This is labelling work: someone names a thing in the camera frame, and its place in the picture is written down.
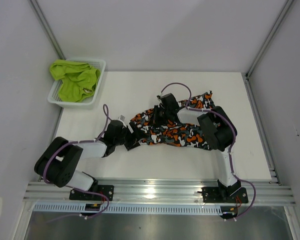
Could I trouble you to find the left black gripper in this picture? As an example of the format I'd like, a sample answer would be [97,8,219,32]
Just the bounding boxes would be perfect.
[114,121,149,151]

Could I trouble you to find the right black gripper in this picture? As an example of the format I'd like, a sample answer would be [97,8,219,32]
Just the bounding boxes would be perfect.
[148,105,170,127]

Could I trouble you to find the orange camouflage shorts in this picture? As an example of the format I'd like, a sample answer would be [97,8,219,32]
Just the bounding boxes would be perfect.
[130,91,215,151]

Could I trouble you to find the green shorts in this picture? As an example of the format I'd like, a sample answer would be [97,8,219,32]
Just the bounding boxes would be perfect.
[50,59,101,103]

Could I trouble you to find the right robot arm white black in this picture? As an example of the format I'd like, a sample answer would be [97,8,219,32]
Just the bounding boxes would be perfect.
[154,93,241,202]

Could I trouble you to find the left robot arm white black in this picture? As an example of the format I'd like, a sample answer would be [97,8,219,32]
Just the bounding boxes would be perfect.
[34,120,142,200]

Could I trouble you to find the white plastic basket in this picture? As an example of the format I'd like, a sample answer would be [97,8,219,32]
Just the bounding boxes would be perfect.
[47,57,106,109]

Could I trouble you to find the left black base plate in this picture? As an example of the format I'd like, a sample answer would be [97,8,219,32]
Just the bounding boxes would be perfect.
[69,184,114,201]

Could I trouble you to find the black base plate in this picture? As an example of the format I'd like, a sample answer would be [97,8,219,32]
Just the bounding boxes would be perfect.
[69,184,114,201]
[197,186,249,204]

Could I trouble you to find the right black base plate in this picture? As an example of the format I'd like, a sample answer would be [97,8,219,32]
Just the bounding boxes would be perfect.
[197,186,249,204]

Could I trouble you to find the slotted cable duct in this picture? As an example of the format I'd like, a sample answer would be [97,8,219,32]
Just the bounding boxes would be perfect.
[33,202,222,216]

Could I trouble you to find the right aluminium frame post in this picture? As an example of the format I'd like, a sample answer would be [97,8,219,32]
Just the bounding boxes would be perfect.
[244,0,297,81]

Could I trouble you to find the aluminium frame post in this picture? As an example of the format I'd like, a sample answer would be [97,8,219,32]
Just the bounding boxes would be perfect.
[244,0,297,81]
[28,0,66,60]

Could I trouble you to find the aluminium mounting rail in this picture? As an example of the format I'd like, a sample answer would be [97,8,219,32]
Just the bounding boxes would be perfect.
[23,178,296,206]

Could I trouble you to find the left aluminium frame post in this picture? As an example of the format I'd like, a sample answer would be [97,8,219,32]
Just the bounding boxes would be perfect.
[28,0,66,60]

